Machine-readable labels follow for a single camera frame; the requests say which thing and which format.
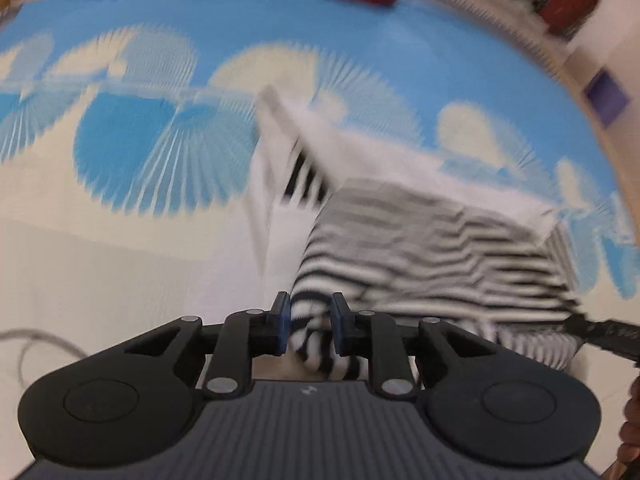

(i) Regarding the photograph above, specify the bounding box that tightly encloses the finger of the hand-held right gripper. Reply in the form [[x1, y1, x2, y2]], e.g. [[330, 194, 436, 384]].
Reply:
[[562, 312, 640, 362]]

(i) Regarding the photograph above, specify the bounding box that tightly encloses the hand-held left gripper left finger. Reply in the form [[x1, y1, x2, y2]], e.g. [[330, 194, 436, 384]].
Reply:
[[122, 291, 292, 401]]

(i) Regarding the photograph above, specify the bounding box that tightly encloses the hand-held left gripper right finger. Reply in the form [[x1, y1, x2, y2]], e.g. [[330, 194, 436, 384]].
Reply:
[[331, 292, 502, 401]]

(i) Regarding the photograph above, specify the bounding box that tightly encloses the black white striped hoodie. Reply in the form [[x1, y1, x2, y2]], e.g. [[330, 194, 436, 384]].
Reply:
[[247, 85, 587, 382]]

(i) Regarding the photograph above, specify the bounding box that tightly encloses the person's right hand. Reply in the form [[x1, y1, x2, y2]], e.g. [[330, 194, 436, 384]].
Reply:
[[602, 374, 640, 480]]

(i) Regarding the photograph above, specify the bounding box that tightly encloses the purple box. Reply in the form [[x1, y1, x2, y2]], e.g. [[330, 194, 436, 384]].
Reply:
[[582, 69, 632, 127]]

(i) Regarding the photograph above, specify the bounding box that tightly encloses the red cushion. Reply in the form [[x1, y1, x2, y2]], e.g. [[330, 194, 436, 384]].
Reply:
[[536, 0, 602, 37]]

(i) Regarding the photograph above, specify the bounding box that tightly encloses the wooden bed frame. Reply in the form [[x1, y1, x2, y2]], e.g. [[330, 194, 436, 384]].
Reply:
[[410, 0, 640, 203]]

